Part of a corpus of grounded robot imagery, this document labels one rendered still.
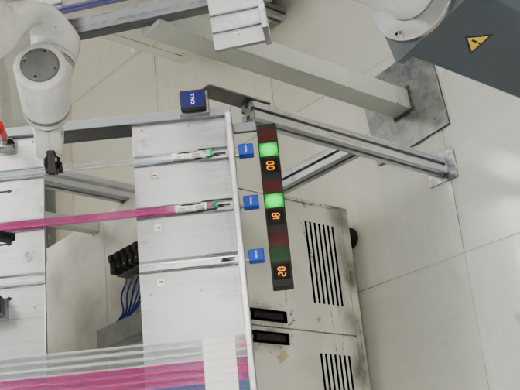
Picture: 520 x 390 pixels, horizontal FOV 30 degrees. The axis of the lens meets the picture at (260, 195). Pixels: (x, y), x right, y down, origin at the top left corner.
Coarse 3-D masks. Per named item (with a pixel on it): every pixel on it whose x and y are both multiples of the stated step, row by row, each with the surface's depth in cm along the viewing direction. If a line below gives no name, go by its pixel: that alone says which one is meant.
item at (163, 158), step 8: (208, 152) 192; (104, 160) 192; (112, 160) 192; (120, 160) 192; (128, 160) 192; (136, 160) 192; (144, 160) 192; (152, 160) 192; (160, 160) 192; (168, 160) 192; (24, 168) 192; (32, 168) 192; (40, 168) 192; (64, 168) 192; (72, 168) 192; (80, 168) 192; (88, 168) 192; (96, 168) 192; (104, 168) 192; (0, 176) 192; (8, 176) 192; (16, 176) 192
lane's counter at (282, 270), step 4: (280, 264) 185; (284, 264) 185; (288, 264) 185; (276, 268) 185; (280, 268) 185; (284, 268) 185; (288, 268) 185; (276, 272) 185; (280, 272) 185; (284, 272) 185; (288, 272) 185; (276, 276) 184; (280, 276) 184; (284, 276) 184; (288, 276) 184
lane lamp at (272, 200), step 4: (268, 196) 190; (272, 196) 190; (276, 196) 190; (280, 196) 190; (268, 200) 190; (272, 200) 190; (276, 200) 190; (280, 200) 190; (268, 204) 190; (272, 204) 190; (276, 204) 190; (280, 204) 190
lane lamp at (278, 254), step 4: (272, 248) 186; (276, 248) 186; (280, 248) 186; (284, 248) 186; (288, 248) 186; (272, 252) 186; (276, 252) 186; (280, 252) 186; (284, 252) 186; (288, 252) 186; (272, 256) 186; (276, 256) 186; (280, 256) 186; (284, 256) 186; (288, 256) 186; (272, 260) 186; (276, 260) 185; (280, 260) 185; (284, 260) 185; (288, 260) 185
